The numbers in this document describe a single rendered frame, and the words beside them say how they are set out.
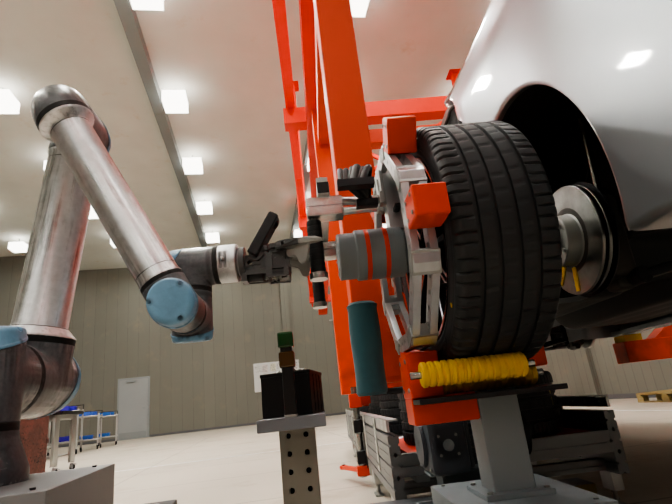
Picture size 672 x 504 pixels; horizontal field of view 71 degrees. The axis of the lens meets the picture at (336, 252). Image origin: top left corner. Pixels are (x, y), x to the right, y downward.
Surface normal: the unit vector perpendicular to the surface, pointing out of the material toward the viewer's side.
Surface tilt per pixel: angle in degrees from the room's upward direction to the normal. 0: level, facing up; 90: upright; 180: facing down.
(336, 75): 90
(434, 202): 90
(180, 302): 95
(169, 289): 95
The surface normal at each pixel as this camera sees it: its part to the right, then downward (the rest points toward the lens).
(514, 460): 0.03, -0.30
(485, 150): -0.02, -0.65
